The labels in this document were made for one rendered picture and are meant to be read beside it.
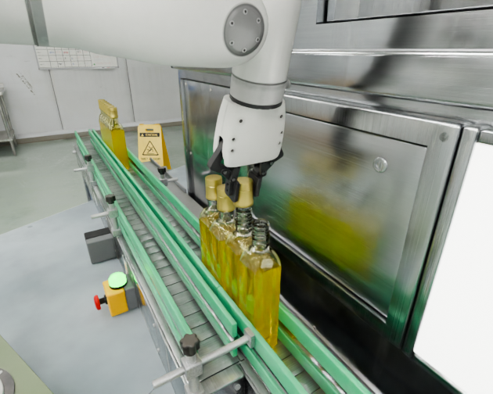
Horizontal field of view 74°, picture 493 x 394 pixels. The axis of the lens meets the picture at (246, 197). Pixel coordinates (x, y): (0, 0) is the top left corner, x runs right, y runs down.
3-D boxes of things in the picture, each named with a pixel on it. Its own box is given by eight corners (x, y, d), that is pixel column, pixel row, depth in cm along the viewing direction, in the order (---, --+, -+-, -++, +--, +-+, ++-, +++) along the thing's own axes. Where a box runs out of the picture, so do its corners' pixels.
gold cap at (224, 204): (239, 209, 61) (238, 188, 59) (221, 213, 60) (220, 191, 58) (231, 202, 64) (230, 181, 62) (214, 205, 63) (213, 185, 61)
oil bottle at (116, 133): (130, 168, 153) (120, 107, 142) (117, 170, 151) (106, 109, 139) (127, 165, 158) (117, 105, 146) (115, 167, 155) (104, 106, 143)
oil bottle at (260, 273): (278, 345, 62) (283, 251, 53) (253, 358, 59) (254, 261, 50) (262, 325, 66) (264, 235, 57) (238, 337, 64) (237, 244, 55)
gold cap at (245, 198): (257, 205, 56) (257, 181, 54) (239, 209, 54) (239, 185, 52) (246, 198, 58) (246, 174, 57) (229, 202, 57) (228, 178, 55)
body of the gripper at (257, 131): (272, 78, 50) (261, 144, 56) (212, 81, 45) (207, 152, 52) (302, 96, 45) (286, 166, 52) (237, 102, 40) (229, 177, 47)
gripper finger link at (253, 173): (267, 152, 55) (260, 184, 59) (250, 155, 54) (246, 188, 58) (277, 161, 53) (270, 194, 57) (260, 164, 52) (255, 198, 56)
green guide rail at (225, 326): (237, 355, 59) (237, 322, 56) (232, 357, 59) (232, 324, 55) (92, 141, 195) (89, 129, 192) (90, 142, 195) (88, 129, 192)
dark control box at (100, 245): (117, 258, 110) (113, 237, 106) (91, 265, 106) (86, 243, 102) (112, 246, 116) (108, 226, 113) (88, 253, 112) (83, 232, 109)
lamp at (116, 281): (128, 286, 86) (127, 277, 84) (110, 291, 84) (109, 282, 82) (124, 277, 89) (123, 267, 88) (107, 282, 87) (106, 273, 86)
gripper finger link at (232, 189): (232, 158, 52) (228, 191, 56) (214, 161, 51) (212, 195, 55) (242, 168, 50) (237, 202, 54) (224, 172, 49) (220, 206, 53)
